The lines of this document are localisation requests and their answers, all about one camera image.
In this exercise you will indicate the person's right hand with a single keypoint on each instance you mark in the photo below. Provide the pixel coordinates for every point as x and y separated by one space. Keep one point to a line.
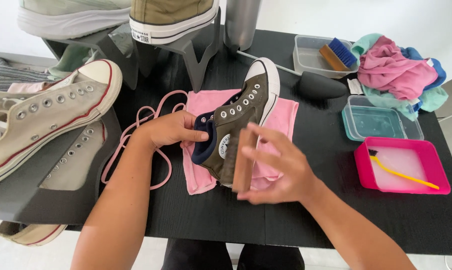
286 176

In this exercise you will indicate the person's left hand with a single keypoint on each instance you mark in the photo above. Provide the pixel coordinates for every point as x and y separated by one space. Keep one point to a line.
166 129

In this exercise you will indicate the wooden shoe brush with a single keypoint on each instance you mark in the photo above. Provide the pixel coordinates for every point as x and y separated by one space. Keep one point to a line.
244 168

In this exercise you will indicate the olive high-top sneaker navy lining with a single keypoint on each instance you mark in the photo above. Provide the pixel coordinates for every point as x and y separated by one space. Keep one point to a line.
244 108

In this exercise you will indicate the pink shoelace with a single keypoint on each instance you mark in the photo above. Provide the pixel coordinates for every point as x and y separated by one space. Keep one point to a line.
169 165

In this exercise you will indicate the pink cleaning cloth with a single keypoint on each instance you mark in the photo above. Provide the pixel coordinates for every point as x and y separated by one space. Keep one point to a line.
282 112

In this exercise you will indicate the pink plastic tray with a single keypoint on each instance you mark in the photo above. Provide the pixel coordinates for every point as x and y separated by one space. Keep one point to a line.
361 168

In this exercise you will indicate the dark grey angled shoe stand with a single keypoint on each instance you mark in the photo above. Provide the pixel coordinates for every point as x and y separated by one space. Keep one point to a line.
196 60

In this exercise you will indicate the beige low-top sneaker red stripe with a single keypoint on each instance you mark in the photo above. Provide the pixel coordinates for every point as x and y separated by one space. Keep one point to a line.
76 157
35 232
61 108

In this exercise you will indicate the black shoe tree with spring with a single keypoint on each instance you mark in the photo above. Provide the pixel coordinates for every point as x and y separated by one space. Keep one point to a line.
319 86

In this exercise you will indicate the teal-rimmed clear water container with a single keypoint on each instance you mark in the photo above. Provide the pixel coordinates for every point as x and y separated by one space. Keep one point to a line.
376 123

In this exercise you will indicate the yellow toothbrush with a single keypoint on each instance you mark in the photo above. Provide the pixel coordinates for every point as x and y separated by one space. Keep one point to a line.
398 174

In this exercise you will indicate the tan high-top canvas sneaker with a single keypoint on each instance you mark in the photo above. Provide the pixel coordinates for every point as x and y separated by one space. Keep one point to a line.
173 15

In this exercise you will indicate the pale green cloth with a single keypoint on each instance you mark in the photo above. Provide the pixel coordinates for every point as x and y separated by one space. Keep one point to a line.
72 60

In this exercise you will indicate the person's black trousers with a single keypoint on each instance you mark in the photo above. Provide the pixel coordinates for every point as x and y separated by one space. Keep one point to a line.
196 258

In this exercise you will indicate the clear plastic container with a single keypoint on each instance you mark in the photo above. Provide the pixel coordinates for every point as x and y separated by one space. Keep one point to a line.
308 56

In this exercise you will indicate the wide dark grey shoe stand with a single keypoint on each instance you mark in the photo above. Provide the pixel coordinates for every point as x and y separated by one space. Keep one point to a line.
61 206

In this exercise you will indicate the stainless steel bottle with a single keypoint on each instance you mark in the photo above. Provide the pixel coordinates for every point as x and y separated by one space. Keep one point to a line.
243 22

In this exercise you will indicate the wooden brush blue bristles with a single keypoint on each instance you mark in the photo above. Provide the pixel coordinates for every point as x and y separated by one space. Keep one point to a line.
342 50

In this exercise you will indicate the light green sneaker white sole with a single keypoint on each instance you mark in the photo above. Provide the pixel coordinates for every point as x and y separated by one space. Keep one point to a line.
68 18

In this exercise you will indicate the crumpled pink cloth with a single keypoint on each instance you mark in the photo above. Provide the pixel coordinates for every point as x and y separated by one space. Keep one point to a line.
390 71

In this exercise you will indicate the pale pink folded cloth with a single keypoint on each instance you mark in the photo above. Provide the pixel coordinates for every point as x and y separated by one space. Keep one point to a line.
23 87

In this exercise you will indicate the grey striped cloth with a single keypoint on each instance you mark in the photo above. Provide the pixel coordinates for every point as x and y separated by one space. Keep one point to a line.
8 75

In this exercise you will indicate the mint green cloth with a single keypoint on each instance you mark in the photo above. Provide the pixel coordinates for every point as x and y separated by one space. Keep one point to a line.
434 99

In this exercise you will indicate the blue cloth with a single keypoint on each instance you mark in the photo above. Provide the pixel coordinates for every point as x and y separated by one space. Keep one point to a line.
437 71

